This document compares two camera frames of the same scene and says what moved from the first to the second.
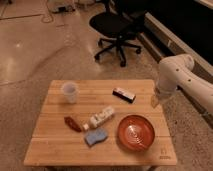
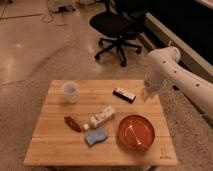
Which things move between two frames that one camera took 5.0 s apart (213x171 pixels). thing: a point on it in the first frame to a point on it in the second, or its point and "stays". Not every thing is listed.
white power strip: (99, 117) stays
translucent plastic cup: (70, 92) stays
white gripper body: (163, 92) to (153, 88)
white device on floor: (63, 8) stays
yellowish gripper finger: (154, 101) to (145, 95)
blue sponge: (97, 135) stays
